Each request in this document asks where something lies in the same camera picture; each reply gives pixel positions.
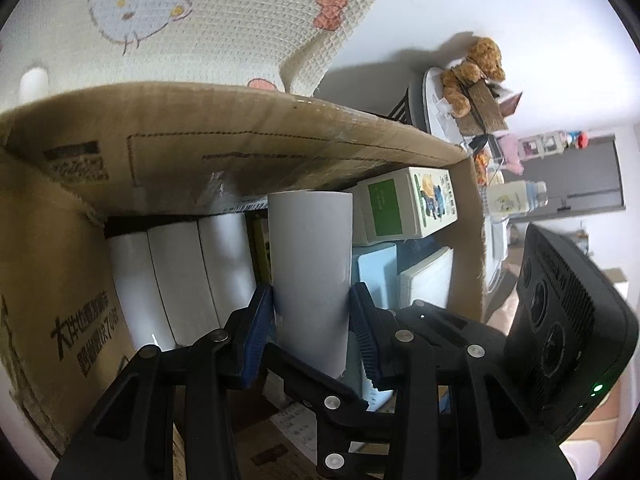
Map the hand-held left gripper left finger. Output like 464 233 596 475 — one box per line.
52 285 275 480

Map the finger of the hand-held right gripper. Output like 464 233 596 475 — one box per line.
266 341 407 480
386 299 507 350

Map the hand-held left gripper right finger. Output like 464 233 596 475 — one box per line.
349 283 576 480

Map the white paper roll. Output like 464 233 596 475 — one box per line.
146 221 222 346
106 232 177 353
196 212 258 313
266 189 354 379

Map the large brown cardboard box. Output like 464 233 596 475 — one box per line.
0 80 487 480

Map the pile of white paper rolls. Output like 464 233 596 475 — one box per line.
18 66 50 104

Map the white printed paper slip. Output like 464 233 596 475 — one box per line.
272 405 321 456

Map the plain white box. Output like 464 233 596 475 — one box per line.
398 245 457 312

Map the brown cardboard carton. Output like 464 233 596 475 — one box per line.
604 265 633 287

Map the light blue box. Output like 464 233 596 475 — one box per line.
349 241 402 397

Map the yellow purple picture book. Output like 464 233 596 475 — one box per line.
248 211 274 289

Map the brown curved panel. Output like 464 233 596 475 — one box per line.
562 374 634 462

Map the green white drink carton pack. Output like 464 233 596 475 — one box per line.
351 166 459 247

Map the clear plastic bottle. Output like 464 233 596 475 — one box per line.
486 179 549 219

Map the dark grey cabinet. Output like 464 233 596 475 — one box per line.
519 134 627 222

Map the pink soft item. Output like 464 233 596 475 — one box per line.
499 131 524 174

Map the white toy shelf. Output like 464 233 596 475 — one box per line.
520 129 567 159

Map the white round table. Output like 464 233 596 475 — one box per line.
421 66 517 292

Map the small open cardboard box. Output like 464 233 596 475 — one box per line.
456 80 524 134

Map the black chair back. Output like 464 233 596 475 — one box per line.
386 84 427 127

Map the brown teddy bear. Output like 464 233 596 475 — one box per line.
439 36 507 119

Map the white cartoon printed quilt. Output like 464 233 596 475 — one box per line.
0 0 402 111

